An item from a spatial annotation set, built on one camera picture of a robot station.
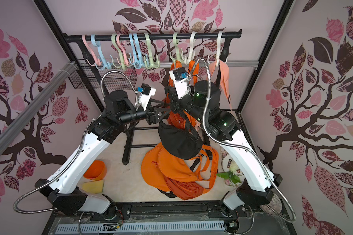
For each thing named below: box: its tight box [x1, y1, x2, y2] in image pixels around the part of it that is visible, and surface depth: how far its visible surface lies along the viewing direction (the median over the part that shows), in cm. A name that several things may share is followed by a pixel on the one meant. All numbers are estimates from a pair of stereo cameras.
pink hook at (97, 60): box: [81, 34, 101, 67], surface depth 57 cm
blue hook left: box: [90, 34, 112, 71], surface depth 58 cm
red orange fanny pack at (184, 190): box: [163, 174, 204, 201], surface depth 78 cm
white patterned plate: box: [221, 152, 243, 176], surface depth 89 cm
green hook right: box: [169, 31, 185, 64], surface depth 61 cm
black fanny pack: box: [157, 117, 204, 160], surface depth 76 cm
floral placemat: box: [220, 146, 244, 188], surface depth 87 cm
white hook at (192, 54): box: [180, 30, 197, 65], surface depth 59 cm
